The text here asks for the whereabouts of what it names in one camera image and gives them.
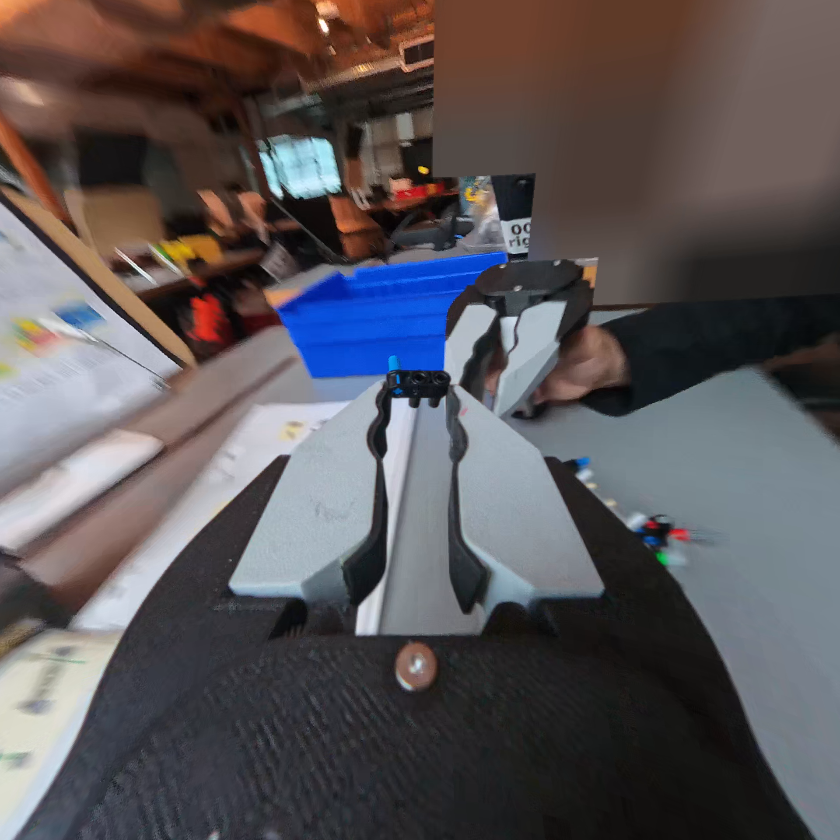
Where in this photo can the white paper sheet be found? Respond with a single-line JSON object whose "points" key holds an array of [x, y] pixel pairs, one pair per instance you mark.
{"points": [[72, 482]]}

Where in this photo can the person's right hand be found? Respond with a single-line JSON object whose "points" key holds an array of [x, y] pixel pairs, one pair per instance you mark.
{"points": [[587, 364]]}

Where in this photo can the grey office chair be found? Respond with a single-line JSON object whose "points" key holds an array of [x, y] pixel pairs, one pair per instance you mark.
{"points": [[426, 229]]}

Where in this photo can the printed cardboard box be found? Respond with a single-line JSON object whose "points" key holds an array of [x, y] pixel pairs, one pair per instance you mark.
{"points": [[59, 328]]}

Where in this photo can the blue plastic bin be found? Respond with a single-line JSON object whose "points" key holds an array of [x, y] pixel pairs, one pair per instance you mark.
{"points": [[380, 315]]}

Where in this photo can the partly built lego assembly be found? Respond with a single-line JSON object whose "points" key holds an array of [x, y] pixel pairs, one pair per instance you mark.
{"points": [[649, 525]]}

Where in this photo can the black lego piece blue pin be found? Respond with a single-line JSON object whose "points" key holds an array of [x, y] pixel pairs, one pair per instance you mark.
{"points": [[420, 380]]}

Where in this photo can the printed paper sheet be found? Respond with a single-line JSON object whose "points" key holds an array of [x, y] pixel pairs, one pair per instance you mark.
{"points": [[39, 709]]}

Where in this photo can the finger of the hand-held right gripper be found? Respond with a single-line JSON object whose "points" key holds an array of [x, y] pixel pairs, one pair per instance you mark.
{"points": [[535, 348], [464, 341]]}

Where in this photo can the bright window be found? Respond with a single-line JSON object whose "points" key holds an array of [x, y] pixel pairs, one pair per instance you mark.
{"points": [[300, 164]]}

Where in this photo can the lego instruction booklet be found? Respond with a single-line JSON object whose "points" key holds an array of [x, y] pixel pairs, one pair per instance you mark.
{"points": [[216, 485]]}

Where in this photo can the orange and black object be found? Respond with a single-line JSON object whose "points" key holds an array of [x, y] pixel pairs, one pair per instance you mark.
{"points": [[208, 318]]}

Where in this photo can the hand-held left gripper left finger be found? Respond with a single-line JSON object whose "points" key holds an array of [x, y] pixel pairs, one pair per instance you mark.
{"points": [[315, 505]]}

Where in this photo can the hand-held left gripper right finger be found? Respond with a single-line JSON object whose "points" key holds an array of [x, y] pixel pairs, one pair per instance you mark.
{"points": [[518, 518]]}

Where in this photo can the clear plastic bag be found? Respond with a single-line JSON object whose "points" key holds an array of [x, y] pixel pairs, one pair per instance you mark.
{"points": [[482, 210]]}

